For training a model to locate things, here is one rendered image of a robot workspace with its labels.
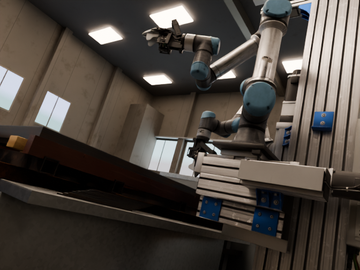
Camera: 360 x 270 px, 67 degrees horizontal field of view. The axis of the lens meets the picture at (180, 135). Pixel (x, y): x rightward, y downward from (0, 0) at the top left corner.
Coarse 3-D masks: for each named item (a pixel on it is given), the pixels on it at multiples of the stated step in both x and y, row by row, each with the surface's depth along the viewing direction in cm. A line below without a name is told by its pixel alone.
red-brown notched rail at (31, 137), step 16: (32, 144) 82; (48, 144) 86; (48, 160) 86; (64, 160) 90; (80, 160) 94; (96, 160) 99; (96, 176) 103; (112, 176) 105; (128, 176) 111; (144, 176) 118; (160, 192) 126; (176, 192) 136
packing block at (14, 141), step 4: (12, 136) 89; (16, 136) 87; (12, 140) 87; (16, 140) 86; (20, 140) 87; (24, 140) 88; (8, 144) 88; (12, 144) 86; (16, 144) 86; (20, 144) 87; (24, 144) 88; (16, 148) 86; (20, 148) 87
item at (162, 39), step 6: (168, 30) 122; (162, 36) 122; (168, 36) 120; (174, 36) 123; (162, 42) 119; (168, 42) 121; (174, 42) 121; (180, 42) 121; (162, 48) 123; (168, 48) 122; (174, 48) 122; (180, 48) 120
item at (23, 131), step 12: (0, 132) 110; (12, 132) 102; (24, 132) 96; (36, 132) 90; (48, 132) 90; (60, 144) 93; (72, 144) 97; (84, 144) 100; (96, 156) 104; (108, 156) 109; (132, 168) 119; (144, 168) 124; (156, 180) 131; (168, 180) 137; (192, 192) 154
